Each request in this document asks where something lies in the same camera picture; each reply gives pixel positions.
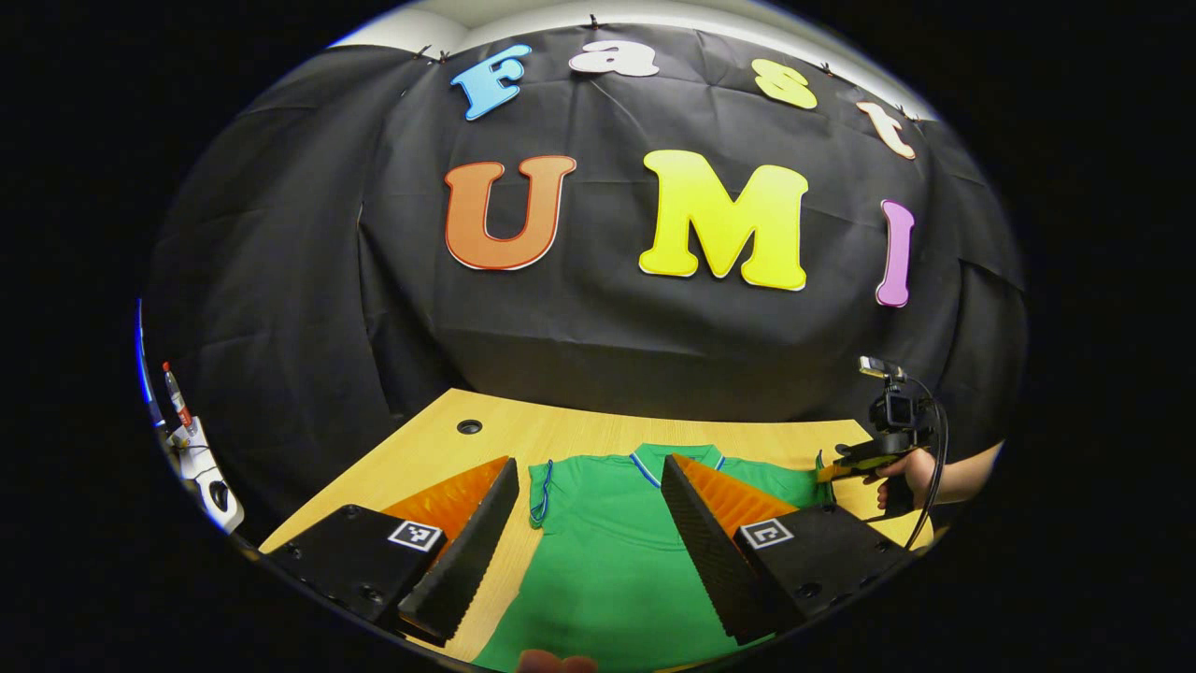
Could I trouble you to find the black camera cable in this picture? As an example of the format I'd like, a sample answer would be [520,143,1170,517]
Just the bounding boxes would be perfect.
[902,374,950,552]

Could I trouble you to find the green T-shirt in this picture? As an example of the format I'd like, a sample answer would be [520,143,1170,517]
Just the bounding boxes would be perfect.
[472,443,838,673]

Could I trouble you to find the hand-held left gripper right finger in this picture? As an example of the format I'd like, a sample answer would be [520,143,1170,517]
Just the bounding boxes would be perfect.
[659,453,914,647]

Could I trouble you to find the black backdrop cloth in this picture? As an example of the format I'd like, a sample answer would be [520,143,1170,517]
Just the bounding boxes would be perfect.
[140,23,1029,543]

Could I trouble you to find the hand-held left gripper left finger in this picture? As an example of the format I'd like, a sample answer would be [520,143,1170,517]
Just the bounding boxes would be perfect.
[264,455,521,647]

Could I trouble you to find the white plastic device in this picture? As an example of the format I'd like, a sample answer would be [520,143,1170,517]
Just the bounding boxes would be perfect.
[168,416,246,536]

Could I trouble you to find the red and white tool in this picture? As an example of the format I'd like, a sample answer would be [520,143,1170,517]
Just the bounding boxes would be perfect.
[162,362,194,433]

